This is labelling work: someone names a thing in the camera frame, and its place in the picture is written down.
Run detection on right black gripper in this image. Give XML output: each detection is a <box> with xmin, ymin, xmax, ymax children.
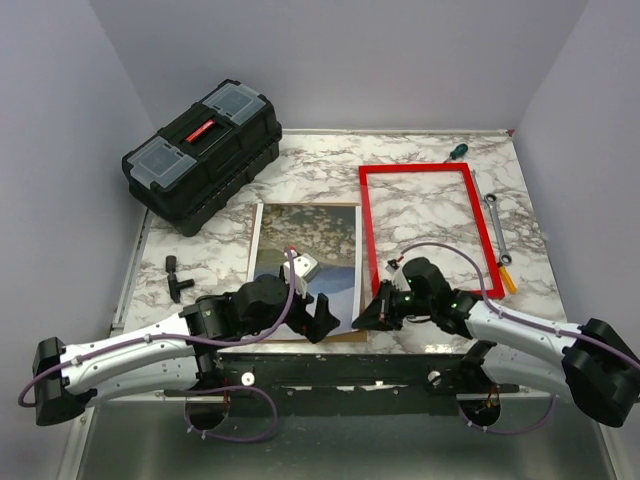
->
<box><xmin>353</xmin><ymin>278</ymin><xmax>434</xmax><ymax>331</ymax></box>

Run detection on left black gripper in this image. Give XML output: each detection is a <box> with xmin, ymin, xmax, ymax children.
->
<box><xmin>242</xmin><ymin>273</ymin><xmax>339</xmax><ymax>343</ymax></box>

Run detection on landscape photo print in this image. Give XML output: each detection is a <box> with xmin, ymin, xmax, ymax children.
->
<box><xmin>246</xmin><ymin>202</ymin><xmax>364</xmax><ymax>334</ymax></box>

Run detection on red wooden picture frame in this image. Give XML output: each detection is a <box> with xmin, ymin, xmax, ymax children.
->
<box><xmin>358</xmin><ymin>162</ymin><xmax>505</xmax><ymax>300</ymax></box>

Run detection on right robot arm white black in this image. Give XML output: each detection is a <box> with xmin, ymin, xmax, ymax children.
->
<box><xmin>352</xmin><ymin>257</ymin><xmax>639</xmax><ymax>427</ymax></box>

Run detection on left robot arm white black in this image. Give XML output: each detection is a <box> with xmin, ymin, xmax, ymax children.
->
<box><xmin>19</xmin><ymin>274</ymin><xmax>340</xmax><ymax>426</ymax></box>

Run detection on brown fibreboard backing panel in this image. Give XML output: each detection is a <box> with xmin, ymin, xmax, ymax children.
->
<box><xmin>247</xmin><ymin>201</ymin><xmax>369</xmax><ymax>344</ymax></box>

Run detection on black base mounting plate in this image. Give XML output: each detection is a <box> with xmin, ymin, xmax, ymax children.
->
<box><xmin>185</xmin><ymin>348</ymin><xmax>499</xmax><ymax>416</ymax></box>

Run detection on silver ratchet wrench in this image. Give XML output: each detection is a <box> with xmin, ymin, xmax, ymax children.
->
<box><xmin>484</xmin><ymin>193</ymin><xmax>512</xmax><ymax>266</ymax></box>

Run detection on small black cylinder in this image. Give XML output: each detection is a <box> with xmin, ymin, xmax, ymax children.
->
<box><xmin>165</xmin><ymin>255</ymin><xmax>195</xmax><ymax>304</ymax></box>

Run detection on small silver open wrench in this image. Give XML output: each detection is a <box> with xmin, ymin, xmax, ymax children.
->
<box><xmin>471</xmin><ymin>169</ymin><xmax>485</xmax><ymax>204</ymax></box>

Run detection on black plastic toolbox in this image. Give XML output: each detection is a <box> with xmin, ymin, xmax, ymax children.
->
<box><xmin>121</xmin><ymin>79</ymin><xmax>282</xmax><ymax>237</ymax></box>

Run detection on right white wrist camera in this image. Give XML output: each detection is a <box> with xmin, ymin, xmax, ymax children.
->
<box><xmin>386</xmin><ymin>259</ymin><xmax>409</xmax><ymax>291</ymax></box>

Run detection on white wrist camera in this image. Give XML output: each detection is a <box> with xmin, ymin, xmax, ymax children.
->
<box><xmin>386</xmin><ymin>259</ymin><xmax>409</xmax><ymax>291</ymax></box>
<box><xmin>280</xmin><ymin>250</ymin><xmax>321</xmax><ymax>296</ymax></box>

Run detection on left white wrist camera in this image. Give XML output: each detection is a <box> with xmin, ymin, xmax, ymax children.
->
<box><xmin>280</xmin><ymin>250</ymin><xmax>321</xmax><ymax>296</ymax></box>

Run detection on green handled screwdriver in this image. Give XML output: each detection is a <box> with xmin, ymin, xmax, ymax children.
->
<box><xmin>444</xmin><ymin>143</ymin><xmax>469</xmax><ymax>163</ymax></box>

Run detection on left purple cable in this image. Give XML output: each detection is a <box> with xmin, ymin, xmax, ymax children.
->
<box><xmin>18</xmin><ymin>245</ymin><xmax>297</xmax><ymax>407</ymax></box>

